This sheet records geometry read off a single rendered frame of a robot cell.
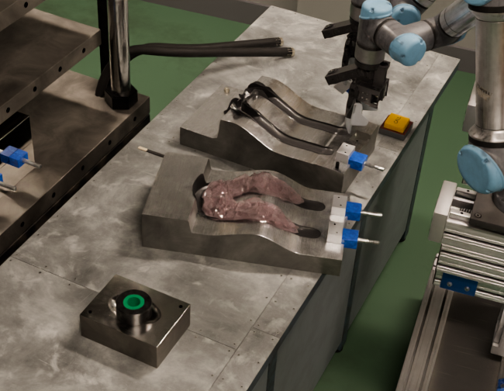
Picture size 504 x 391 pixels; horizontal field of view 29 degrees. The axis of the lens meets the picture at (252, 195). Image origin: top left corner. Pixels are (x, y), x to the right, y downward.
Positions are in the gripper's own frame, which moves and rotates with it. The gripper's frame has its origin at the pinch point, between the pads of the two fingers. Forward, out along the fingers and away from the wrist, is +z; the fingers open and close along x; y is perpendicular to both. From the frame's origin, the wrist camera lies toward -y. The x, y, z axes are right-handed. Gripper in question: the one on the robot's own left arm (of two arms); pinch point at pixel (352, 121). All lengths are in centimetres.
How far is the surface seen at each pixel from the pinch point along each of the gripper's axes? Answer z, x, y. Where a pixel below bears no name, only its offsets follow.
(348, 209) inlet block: 13.9, -17.8, 7.9
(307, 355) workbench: 67, -23, 4
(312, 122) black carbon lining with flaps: 12.9, 11.6, -15.3
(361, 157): 10.4, 0.1, 4.1
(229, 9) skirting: 95, 193, -132
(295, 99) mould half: 10.6, 16.8, -23.0
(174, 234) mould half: 15, -47, -27
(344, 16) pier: 79, 190, -70
